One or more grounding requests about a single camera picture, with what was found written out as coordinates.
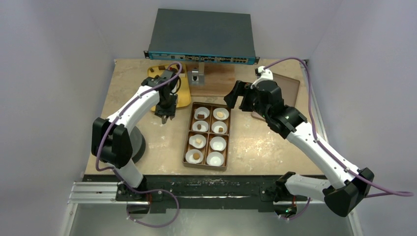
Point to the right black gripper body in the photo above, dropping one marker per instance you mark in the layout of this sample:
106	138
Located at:
245	97

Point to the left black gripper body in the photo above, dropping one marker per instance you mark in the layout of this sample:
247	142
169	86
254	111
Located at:
166	107

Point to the brown box lid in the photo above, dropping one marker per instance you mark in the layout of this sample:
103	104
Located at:
289	88

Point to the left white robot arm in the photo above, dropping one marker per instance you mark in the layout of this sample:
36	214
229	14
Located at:
116	141

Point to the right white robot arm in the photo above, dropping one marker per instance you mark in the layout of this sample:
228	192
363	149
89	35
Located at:
345	186

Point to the brown chocolate box tray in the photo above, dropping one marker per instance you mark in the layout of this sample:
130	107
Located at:
208	135

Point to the yellow tray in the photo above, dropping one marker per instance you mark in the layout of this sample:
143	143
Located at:
184	95

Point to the wooden board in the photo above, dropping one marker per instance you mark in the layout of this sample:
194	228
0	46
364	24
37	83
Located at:
219	79

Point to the grey metal stand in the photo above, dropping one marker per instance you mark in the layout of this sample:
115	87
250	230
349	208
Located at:
197	75

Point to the grey round speaker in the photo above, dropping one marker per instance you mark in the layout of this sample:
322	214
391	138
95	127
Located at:
138	143

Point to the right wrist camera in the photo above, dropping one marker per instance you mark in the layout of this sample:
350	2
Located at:
263	74

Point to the blue network switch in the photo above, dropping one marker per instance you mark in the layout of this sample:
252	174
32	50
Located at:
202	36

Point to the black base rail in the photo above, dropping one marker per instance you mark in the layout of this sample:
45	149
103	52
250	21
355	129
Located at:
253	192

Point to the aluminium frame rail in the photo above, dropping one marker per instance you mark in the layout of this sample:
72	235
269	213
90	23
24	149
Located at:
93	193

